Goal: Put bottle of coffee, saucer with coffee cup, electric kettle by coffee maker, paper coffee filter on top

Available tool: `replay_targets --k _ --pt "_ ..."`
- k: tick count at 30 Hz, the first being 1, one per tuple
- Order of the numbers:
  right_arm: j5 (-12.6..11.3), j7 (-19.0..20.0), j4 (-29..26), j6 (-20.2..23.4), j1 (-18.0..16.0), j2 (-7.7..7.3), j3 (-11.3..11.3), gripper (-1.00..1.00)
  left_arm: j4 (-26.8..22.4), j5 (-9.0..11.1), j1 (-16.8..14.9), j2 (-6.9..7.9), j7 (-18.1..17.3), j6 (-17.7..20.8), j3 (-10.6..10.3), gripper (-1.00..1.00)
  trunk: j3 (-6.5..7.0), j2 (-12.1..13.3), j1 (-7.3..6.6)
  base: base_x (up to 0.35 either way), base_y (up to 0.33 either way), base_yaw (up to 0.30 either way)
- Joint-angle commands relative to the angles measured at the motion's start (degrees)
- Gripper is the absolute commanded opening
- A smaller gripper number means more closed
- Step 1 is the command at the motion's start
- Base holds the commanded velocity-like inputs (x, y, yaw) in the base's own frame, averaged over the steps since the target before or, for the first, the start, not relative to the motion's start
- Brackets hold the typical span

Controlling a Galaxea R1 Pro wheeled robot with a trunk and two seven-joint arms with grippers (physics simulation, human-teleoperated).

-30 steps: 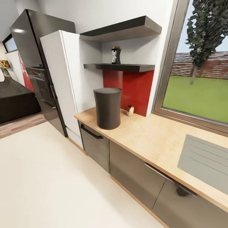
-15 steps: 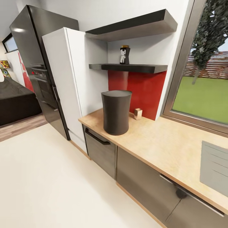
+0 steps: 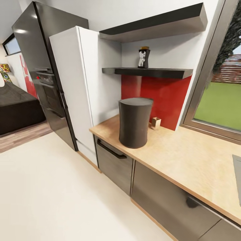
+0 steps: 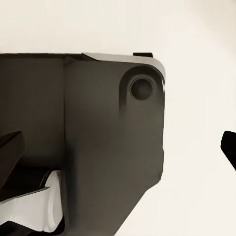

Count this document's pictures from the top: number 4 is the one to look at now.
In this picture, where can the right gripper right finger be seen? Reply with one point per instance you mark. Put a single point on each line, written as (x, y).
(228, 146)

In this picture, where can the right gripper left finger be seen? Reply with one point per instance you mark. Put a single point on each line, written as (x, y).
(12, 146)

